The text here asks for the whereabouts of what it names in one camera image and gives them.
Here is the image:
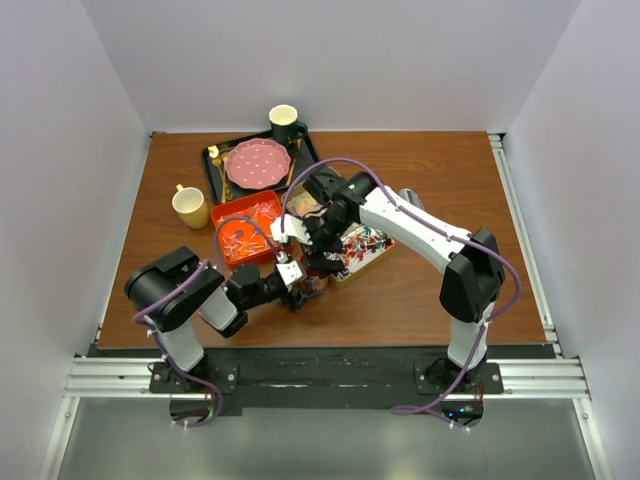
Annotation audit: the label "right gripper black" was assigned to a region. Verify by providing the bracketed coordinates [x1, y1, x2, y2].
[295, 210, 354, 279]

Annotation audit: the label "clear glass jar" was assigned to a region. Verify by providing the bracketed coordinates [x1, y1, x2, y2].
[301, 274, 328, 297]

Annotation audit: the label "gold tin of candies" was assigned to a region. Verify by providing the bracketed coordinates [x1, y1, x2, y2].
[326, 224, 395, 288]

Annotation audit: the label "gold tin of gummies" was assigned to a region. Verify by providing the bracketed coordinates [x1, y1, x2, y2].
[280, 184, 323, 217]

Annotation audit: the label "orange box of lollipops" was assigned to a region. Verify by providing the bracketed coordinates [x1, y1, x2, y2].
[211, 191, 294, 271]

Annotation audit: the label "silver metal scoop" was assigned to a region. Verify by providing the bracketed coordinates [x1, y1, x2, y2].
[399, 188, 424, 210]

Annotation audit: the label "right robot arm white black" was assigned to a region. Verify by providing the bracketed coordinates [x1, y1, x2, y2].
[303, 171, 505, 393]

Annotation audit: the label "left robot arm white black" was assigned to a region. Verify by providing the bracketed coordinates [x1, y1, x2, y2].
[125, 247, 326, 393]

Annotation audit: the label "pink polka dot plate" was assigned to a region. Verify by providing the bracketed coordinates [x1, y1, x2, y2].
[226, 139, 291, 189]

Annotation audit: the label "black serving tray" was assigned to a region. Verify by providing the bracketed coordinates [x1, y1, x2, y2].
[201, 130, 319, 203]

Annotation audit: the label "gold knife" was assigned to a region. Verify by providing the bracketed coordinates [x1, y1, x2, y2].
[286, 139, 302, 186]

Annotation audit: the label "dark green mug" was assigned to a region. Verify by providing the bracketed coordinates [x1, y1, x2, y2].
[268, 104, 308, 146]

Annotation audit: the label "gold fork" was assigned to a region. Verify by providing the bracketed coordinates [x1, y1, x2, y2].
[207, 145, 227, 204]

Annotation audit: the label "yellow mug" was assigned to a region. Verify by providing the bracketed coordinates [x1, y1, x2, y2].
[171, 184, 209, 229]

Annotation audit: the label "gold spoon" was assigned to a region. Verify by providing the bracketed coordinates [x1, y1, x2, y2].
[212, 156, 233, 203]

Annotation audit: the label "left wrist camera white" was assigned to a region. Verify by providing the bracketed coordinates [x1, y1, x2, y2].
[276, 251, 307, 291]

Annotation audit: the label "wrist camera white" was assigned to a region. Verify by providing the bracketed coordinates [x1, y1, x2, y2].
[270, 214, 312, 245]
[276, 251, 307, 291]

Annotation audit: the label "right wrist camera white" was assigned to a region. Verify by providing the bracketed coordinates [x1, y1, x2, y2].
[270, 214, 312, 245]

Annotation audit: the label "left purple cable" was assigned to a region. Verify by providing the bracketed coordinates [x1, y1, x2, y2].
[130, 219, 289, 429]

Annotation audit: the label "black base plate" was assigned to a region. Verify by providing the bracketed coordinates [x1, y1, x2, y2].
[147, 345, 551, 419]

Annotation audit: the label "right aluminium side rail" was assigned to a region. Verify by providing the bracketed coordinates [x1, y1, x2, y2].
[488, 133, 564, 358]

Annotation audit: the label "aluminium frame rail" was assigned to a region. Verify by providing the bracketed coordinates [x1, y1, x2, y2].
[38, 358, 614, 479]

